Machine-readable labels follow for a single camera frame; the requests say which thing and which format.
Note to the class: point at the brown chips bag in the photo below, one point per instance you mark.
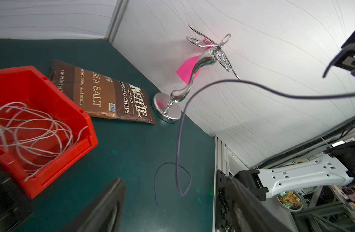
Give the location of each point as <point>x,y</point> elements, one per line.
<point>101,96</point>

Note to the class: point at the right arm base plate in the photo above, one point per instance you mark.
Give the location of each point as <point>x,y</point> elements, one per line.
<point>223,222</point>

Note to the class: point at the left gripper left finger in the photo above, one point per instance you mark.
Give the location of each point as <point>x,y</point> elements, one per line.
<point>104,213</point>

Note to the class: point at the red plastic bin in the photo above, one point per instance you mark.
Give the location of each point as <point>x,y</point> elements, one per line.
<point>42,131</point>

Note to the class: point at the black plastic bin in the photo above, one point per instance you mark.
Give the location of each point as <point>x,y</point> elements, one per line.
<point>15,205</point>

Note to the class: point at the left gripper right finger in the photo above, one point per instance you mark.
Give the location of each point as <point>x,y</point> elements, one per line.
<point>247,213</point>

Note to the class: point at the green tabletop mat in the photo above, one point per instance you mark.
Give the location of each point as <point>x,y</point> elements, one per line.
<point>142,154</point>

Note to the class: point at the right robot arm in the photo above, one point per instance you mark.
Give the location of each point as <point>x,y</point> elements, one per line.
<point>334,168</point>

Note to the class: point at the pink plastic wine glass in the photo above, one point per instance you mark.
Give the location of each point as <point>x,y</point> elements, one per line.
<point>185,70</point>

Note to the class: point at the silver glass holder stand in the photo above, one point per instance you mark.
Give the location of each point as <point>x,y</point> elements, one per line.
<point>166,105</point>

